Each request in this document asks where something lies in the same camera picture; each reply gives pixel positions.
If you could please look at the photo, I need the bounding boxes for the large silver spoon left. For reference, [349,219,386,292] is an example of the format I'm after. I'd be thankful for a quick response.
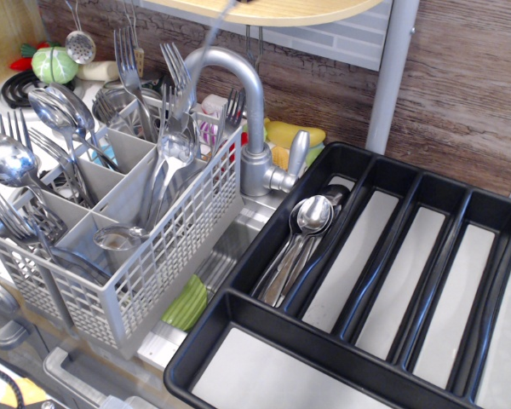
[0,133,67,243]

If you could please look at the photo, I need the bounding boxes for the tall silver fork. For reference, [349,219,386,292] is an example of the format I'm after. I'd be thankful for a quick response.
[160,43,195,118]

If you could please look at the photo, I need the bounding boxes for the small silver teaspoon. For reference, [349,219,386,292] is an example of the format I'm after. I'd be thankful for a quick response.
[191,0,237,86]

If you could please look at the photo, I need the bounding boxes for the silver spoon back left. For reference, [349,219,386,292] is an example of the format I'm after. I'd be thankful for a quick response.
[28,88,95,207]

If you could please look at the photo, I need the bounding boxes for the black cutlery tray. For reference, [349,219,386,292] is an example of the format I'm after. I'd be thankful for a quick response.
[164,143,511,408]

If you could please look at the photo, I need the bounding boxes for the small metal strainer ladle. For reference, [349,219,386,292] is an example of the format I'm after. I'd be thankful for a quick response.
[65,0,96,65]

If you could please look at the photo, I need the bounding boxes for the fork cluster front left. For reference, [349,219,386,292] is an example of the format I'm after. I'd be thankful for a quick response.
[0,193,68,262]

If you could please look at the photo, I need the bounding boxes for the fork far left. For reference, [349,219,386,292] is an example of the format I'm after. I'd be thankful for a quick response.
[0,111,33,152]

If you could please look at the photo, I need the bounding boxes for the large spoon centre basket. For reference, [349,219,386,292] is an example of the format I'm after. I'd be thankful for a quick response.
[140,132,196,231]

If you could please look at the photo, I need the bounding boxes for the black stove burner coil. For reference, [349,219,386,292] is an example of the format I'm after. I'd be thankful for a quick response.
[0,71,48,109]

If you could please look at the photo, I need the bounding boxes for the fork right basket edge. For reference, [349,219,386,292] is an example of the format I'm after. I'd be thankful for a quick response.
[212,87,247,157]

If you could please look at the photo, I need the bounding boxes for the grey plastic cutlery basket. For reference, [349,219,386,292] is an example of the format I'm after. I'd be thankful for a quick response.
[0,95,244,360]

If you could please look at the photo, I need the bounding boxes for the fork back compartment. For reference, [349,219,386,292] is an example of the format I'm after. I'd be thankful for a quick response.
[113,26,158,142]

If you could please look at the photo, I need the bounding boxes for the green toy vegetable in sink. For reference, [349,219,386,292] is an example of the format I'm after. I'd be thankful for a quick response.
[161,274,208,332]

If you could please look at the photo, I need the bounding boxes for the wooden round shelf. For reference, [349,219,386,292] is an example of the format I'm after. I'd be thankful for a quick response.
[141,0,382,27]

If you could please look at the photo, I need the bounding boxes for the yellow toy fruit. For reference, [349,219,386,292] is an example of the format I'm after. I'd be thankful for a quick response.
[265,121,326,148]

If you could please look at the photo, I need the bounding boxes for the silver sink faucet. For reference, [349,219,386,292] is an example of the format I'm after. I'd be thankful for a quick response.
[186,47,310,197]

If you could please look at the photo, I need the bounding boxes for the red toy pepper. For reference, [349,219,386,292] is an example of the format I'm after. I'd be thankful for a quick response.
[9,42,50,72]

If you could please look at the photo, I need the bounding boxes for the grey metal pole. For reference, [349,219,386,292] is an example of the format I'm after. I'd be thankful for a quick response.
[365,0,420,154]

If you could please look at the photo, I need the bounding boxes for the spoon lying front basket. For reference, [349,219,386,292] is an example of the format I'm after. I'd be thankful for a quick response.
[93,224,149,251]

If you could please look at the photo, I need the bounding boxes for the green toy cabbage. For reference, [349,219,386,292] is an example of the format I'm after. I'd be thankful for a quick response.
[32,46,78,84]

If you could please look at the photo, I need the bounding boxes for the top spoon in tray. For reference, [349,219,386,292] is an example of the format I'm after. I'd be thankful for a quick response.
[256,195,333,306]

